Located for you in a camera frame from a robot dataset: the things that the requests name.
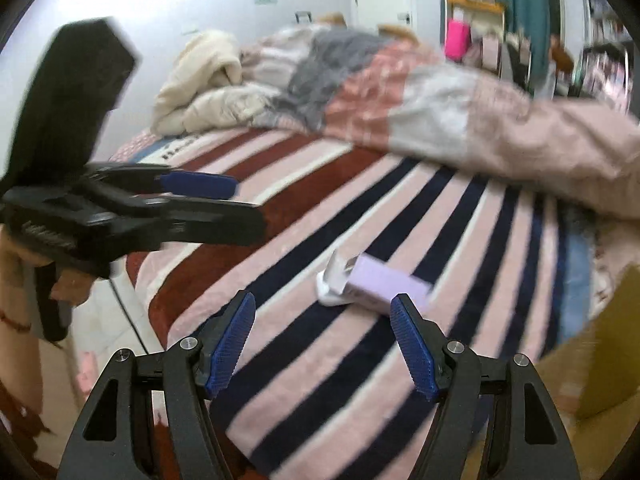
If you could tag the brown plush on desk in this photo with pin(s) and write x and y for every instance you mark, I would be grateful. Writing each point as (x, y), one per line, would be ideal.
(564, 63)

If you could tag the patchwork pink grey duvet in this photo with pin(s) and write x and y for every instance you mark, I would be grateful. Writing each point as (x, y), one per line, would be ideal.
(401, 98)

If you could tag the cream fleece blanket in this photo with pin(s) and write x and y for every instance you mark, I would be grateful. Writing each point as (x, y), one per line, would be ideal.
(205, 89)

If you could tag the dark bookshelf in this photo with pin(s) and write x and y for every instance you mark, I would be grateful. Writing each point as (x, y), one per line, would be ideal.
(605, 67)

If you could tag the brown cardboard box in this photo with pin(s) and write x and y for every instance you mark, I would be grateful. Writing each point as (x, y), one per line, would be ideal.
(593, 379)

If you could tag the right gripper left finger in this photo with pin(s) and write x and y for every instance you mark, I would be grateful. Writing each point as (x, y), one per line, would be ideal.
(113, 437)

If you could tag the bright pink bag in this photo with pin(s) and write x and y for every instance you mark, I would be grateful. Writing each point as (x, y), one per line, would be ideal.
(458, 39)

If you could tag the purple rectangular box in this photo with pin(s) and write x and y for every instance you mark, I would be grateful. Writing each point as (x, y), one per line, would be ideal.
(376, 285)

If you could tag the pink slipper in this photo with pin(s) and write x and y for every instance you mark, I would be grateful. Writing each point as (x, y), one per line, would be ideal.
(88, 373)

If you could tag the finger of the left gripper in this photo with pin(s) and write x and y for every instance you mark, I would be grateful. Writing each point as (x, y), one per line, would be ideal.
(210, 224)
(195, 182)

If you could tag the striped fleece blanket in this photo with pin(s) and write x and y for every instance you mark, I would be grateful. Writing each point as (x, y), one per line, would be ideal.
(321, 390)

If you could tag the yellow shelf unit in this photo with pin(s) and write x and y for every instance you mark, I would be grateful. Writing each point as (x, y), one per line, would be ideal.
(486, 18)

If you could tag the person's left hand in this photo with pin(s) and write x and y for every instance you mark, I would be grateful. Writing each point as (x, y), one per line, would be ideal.
(20, 355)

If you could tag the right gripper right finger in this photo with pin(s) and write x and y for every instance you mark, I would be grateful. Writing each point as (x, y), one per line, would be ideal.
(525, 436)

